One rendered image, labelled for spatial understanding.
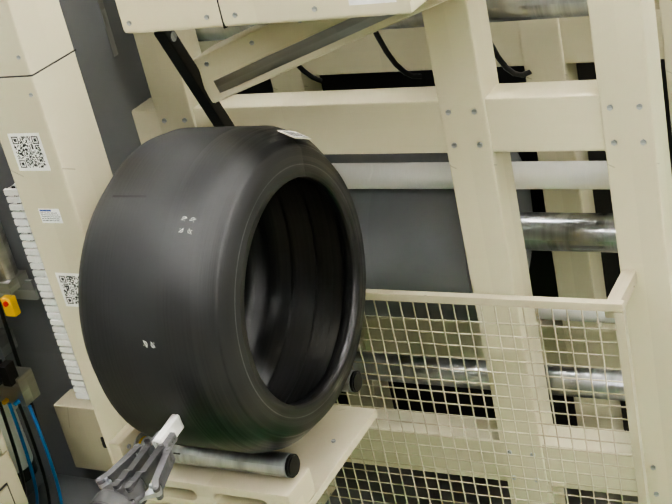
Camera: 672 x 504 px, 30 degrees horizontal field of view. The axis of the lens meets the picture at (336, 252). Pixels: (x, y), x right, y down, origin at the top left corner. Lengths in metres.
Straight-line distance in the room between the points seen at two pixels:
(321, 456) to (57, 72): 0.89
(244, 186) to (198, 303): 0.22
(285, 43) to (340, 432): 0.78
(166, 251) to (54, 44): 0.47
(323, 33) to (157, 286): 0.62
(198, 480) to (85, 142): 0.67
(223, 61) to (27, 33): 0.44
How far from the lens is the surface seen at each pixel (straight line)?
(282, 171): 2.20
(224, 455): 2.38
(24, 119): 2.33
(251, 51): 2.49
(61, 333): 2.57
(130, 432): 2.48
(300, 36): 2.42
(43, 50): 2.30
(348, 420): 2.59
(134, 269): 2.11
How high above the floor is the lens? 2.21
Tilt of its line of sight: 25 degrees down
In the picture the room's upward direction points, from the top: 13 degrees counter-clockwise
